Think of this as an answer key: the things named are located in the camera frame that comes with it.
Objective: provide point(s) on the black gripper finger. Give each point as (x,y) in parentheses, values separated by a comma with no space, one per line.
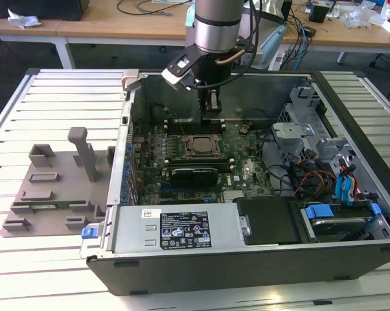
(211,115)

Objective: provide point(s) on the metal socket locking lever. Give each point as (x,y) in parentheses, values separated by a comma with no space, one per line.
(182,130)

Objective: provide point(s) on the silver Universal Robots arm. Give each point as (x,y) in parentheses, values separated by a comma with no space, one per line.
(217,26)

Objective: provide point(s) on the CPU socket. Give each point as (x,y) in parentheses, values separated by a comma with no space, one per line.
(186,155)

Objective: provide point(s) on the RAM slot with black clips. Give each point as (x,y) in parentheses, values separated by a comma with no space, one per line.
(198,162)
(198,157)
(195,125)
(195,131)

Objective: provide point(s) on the RAM slot with white clips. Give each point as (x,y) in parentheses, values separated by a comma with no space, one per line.
(195,128)
(198,160)
(188,122)
(231,166)

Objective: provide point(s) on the silver coin battery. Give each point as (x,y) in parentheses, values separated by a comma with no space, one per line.
(244,130)

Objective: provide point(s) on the green Dell motherboard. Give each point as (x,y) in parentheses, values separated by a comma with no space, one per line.
(247,155)

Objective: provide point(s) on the black Nvidia graphics card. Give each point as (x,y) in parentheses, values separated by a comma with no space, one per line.
(195,176)

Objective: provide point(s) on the white labelled box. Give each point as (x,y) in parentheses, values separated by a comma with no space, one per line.
(278,61)

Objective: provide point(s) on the metal drive cage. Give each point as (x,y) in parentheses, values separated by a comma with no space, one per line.
(287,133)

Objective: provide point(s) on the small silver heat sink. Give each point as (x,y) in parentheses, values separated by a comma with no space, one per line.
(234,195)

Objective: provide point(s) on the black computer tower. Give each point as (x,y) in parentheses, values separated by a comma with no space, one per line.
(287,11)

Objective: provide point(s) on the black power adapter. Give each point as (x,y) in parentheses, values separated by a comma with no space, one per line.
(310,31)

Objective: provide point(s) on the small black box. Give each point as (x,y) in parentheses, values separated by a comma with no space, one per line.
(318,14)

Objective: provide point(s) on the black plastic shroud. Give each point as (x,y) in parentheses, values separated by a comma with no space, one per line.
(269,220)

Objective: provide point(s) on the long wooden desk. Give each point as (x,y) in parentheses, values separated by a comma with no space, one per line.
(94,29)

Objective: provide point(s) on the silver power supply unit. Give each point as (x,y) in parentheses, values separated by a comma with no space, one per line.
(133,226)

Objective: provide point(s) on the hard disk in blue carrier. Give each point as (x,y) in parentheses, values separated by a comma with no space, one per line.
(319,212)

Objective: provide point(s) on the clear plastic bags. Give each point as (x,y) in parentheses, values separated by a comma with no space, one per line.
(360,14)

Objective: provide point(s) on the grey parts rack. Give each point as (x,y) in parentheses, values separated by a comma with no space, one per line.
(68,191)

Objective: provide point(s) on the black open PC case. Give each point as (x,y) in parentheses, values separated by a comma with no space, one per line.
(214,278)

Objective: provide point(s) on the blue plastic latch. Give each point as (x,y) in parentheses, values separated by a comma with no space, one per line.
(88,234)

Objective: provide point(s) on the green RAM stick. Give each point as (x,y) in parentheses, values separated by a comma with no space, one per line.
(62,204)

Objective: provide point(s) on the large black box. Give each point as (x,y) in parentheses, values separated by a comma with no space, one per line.
(36,8)

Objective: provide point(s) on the crumpled white paper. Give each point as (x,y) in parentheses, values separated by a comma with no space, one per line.
(23,19)

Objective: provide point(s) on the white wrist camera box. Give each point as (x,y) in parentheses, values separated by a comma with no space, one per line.
(175,76)

